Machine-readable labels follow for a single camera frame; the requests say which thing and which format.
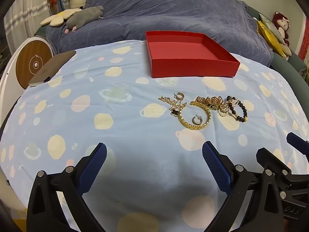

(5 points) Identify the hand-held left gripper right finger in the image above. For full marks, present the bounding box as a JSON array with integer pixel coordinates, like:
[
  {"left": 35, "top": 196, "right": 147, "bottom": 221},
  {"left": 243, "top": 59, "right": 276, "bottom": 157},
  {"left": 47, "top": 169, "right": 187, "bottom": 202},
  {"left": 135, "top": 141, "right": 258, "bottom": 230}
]
[{"left": 201, "top": 141, "right": 284, "bottom": 232}]

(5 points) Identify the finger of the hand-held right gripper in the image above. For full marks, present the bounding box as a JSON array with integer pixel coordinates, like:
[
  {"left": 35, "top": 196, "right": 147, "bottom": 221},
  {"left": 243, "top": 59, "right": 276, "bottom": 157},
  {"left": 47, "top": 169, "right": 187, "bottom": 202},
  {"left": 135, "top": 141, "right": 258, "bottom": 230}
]
[
  {"left": 286, "top": 132, "right": 309, "bottom": 155},
  {"left": 256, "top": 147, "right": 309, "bottom": 191}
]

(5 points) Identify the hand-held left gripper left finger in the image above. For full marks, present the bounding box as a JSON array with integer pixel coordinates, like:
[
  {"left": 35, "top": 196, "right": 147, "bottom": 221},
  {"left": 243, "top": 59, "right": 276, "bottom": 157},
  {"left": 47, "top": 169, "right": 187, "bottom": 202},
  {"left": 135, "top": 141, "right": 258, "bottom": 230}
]
[{"left": 26, "top": 142, "right": 108, "bottom": 232}]

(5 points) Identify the gold bangle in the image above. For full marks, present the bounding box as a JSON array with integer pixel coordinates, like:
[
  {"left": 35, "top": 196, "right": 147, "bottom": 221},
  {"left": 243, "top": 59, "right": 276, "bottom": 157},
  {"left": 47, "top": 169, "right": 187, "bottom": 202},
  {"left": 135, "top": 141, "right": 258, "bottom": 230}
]
[{"left": 178, "top": 101, "right": 212, "bottom": 130}]

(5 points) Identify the pearl bracelet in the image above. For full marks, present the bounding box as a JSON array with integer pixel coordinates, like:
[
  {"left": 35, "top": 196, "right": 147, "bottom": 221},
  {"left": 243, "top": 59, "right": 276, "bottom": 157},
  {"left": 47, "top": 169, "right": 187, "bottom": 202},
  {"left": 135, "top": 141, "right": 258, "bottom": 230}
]
[{"left": 217, "top": 97, "right": 242, "bottom": 118}]

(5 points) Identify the dark bead bracelet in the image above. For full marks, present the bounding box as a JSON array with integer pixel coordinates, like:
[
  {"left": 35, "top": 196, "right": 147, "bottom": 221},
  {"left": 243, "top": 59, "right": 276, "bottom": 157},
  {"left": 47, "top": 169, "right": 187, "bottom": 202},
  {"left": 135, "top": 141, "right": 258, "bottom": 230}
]
[{"left": 227, "top": 96, "right": 249, "bottom": 123}]

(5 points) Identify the gold wristwatch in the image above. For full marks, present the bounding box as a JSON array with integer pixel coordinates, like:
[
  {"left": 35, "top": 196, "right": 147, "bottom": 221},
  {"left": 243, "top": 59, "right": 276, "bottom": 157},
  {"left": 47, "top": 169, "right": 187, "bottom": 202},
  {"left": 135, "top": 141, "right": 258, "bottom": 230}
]
[{"left": 190, "top": 96, "right": 225, "bottom": 111}]

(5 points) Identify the black clover gold bracelet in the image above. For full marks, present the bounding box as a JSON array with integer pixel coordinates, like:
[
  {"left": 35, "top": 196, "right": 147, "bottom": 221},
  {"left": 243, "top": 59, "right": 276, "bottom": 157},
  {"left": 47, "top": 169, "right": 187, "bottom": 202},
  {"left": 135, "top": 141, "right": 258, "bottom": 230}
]
[{"left": 168, "top": 101, "right": 188, "bottom": 118}]

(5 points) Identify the red cardboard box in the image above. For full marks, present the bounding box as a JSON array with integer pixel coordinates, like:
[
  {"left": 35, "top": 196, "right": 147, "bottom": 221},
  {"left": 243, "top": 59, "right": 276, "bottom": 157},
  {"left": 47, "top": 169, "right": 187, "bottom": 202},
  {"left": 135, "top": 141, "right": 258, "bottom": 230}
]
[{"left": 145, "top": 31, "right": 241, "bottom": 79}]

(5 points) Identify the planet print blue cloth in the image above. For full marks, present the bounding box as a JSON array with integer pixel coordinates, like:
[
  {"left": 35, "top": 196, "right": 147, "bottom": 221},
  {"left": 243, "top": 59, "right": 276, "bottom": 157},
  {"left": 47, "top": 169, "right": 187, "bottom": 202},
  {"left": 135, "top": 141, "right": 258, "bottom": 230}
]
[{"left": 0, "top": 39, "right": 309, "bottom": 232}]

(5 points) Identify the green sofa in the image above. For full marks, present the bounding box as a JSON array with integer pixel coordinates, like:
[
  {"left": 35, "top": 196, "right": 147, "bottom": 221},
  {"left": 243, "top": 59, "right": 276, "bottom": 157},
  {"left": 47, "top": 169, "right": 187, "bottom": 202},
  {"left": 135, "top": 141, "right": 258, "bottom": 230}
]
[{"left": 246, "top": 6, "right": 309, "bottom": 95}]

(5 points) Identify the red patterned strip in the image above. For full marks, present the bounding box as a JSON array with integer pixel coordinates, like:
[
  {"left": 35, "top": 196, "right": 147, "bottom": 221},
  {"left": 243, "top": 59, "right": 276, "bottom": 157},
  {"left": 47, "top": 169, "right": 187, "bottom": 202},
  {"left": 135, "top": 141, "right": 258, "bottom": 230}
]
[{"left": 298, "top": 17, "right": 309, "bottom": 61}]

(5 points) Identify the brown flat pad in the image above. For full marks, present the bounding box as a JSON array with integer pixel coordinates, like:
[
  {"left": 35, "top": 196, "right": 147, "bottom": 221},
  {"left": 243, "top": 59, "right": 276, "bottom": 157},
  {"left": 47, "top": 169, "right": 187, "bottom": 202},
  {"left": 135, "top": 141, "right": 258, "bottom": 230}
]
[{"left": 28, "top": 50, "right": 77, "bottom": 88}]

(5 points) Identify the yellow cushion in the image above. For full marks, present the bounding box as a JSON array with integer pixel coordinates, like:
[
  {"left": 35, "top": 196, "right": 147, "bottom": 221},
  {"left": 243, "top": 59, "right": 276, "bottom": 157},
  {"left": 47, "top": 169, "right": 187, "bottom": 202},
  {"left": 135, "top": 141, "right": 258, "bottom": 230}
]
[{"left": 256, "top": 19, "right": 287, "bottom": 59}]

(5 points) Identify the red monkey plush toy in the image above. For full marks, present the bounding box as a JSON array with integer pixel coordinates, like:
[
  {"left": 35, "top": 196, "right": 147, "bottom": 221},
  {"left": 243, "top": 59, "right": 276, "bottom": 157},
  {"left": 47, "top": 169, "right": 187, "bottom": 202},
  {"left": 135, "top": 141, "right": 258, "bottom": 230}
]
[{"left": 272, "top": 11, "right": 290, "bottom": 47}]

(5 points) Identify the grey-green cushion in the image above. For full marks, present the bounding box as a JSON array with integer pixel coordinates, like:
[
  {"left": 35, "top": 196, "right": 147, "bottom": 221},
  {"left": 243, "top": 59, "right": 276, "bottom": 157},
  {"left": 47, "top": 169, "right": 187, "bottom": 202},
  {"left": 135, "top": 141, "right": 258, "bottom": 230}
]
[{"left": 259, "top": 13, "right": 286, "bottom": 44}]

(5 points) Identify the white appliance with wooden disc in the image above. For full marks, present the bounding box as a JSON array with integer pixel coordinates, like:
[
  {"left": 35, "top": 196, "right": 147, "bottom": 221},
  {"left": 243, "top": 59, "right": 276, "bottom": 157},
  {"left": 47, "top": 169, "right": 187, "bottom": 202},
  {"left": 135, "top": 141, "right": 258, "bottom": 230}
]
[{"left": 0, "top": 36, "right": 55, "bottom": 116}]

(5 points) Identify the grey plush toy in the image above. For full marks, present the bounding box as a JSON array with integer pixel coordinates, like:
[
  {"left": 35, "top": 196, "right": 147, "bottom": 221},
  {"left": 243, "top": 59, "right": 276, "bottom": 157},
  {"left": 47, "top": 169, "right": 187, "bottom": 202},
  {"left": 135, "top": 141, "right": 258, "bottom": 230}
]
[{"left": 64, "top": 5, "right": 104, "bottom": 33}]

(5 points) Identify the flower shaped cushion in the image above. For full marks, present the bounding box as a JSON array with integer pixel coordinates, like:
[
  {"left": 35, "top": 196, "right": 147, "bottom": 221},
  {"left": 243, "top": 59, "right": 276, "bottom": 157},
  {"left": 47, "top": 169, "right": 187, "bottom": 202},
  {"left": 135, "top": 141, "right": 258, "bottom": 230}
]
[{"left": 40, "top": 8, "right": 83, "bottom": 27}]

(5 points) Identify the blue blanket covered sofa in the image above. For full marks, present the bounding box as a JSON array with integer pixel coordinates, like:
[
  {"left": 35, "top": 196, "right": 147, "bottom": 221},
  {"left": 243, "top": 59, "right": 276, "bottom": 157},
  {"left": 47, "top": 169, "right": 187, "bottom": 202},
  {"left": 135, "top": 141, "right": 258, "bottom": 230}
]
[{"left": 46, "top": 0, "right": 274, "bottom": 67}]

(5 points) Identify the white curtain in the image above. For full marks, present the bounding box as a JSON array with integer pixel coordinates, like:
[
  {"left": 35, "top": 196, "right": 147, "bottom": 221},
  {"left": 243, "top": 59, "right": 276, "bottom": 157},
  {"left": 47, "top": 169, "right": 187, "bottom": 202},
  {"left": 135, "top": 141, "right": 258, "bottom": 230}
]
[{"left": 4, "top": 0, "right": 73, "bottom": 44}]

